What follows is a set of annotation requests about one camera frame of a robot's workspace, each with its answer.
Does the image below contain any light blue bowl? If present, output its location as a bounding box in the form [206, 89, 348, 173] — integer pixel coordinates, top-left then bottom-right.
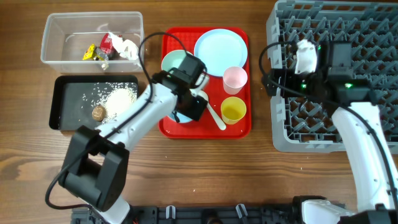
[168, 112, 192, 124]

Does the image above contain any green bowl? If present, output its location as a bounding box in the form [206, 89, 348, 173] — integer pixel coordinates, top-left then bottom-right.
[161, 50, 186, 72]

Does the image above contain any light blue plate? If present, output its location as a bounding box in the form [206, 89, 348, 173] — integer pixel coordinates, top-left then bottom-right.
[193, 29, 248, 77]

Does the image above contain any white rice pile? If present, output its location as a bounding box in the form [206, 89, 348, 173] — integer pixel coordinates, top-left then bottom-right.
[80, 82, 138, 124]

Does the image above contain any white napkin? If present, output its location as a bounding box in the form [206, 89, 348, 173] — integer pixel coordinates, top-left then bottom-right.
[108, 32, 139, 60]

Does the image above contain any brown food scrap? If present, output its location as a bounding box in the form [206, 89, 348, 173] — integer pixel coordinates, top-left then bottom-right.
[91, 105, 106, 121]

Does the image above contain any red silver snack wrapper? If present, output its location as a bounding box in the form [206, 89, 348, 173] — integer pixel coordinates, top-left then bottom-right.
[99, 34, 116, 59]

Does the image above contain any yellow snack wrapper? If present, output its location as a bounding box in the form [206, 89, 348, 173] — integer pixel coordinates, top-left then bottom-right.
[83, 44, 96, 60]

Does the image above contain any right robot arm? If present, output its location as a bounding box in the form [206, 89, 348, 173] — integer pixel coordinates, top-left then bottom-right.
[262, 40, 397, 223]

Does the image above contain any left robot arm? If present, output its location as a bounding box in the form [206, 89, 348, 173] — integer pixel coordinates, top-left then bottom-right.
[55, 54, 209, 223]

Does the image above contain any grey dishwasher rack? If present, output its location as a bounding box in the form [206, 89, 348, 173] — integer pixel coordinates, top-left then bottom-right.
[266, 1, 397, 154]

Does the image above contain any white plastic spoon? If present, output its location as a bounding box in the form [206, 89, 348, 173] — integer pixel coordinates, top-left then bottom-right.
[198, 90, 226, 131]

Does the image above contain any yellow cup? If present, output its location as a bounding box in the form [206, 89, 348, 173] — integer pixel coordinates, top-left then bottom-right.
[221, 96, 247, 125]

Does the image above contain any pink cup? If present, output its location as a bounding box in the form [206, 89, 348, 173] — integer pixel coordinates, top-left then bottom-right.
[223, 67, 248, 95]

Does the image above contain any red serving tray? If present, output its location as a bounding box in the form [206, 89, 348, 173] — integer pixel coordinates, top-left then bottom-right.
[159, 27, 251, 139]

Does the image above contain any black plastic tray bin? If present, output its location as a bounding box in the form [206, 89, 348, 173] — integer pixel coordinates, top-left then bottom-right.
[49, 75, 138, 131]

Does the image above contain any clear plastic bin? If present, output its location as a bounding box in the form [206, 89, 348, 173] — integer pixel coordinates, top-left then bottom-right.
[40, 11, 145, 74]

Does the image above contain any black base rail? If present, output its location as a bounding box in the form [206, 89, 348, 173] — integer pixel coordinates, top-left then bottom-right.
[70, 203, 348, 224]

